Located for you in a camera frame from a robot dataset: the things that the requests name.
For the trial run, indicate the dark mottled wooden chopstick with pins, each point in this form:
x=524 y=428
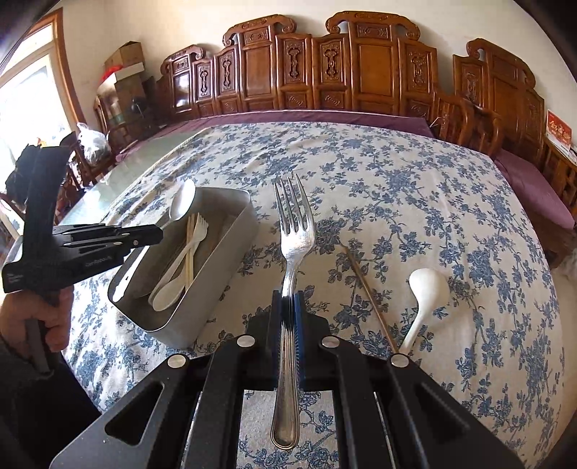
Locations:
x=369 y=293

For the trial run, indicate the white plastic bag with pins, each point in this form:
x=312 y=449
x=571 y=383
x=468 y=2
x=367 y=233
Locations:
x=94 y=144

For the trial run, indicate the blue floral tablecloth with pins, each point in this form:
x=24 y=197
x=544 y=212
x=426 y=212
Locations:
x=405 y=203

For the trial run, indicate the wooden framed window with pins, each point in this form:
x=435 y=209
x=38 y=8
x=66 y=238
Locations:
x=27 y=81

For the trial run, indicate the beige plastic spoon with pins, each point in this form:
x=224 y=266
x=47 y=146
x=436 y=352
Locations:
x=164 y=297

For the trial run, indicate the silver metal spoon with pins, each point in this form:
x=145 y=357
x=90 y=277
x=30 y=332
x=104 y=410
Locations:
x=184 y=200

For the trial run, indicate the person's left hand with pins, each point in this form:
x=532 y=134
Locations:
x=13 y=315

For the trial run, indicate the silver metal fork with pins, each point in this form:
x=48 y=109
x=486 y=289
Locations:
x=295 y=239

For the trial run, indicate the carved wooden armchair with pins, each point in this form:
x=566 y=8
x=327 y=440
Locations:
x=469 y=121

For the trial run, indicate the grey metal box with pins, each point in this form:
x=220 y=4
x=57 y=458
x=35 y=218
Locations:
x=216 y=311

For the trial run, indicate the white soup spoon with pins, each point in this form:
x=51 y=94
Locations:
x=426 y=288

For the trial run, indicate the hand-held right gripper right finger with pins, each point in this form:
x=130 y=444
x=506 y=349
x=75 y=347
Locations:
x=300 y=333

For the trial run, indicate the red sign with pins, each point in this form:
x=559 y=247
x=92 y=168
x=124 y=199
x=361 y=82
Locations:
x=559 y=130

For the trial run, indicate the wooden chair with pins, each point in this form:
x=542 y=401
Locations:
x=79 y=167

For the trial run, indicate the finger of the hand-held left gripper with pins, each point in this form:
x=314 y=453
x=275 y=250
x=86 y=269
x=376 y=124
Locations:
x=144 y=236

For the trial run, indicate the person's left forearm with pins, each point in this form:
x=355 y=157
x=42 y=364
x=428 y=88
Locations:
x=36 y=406

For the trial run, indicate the brown wooden chopstick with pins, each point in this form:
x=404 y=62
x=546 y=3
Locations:
x=193 y=266

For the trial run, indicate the purple seat cushion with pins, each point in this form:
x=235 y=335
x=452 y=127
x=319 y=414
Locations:
x=315 y=116
x=532 y=189

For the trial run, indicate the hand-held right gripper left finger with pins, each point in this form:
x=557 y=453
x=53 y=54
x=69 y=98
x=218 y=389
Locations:
x=280 y=324

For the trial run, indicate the cardboard box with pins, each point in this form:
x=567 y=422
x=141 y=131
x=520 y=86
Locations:
x=130 y=88
x=126 y=54

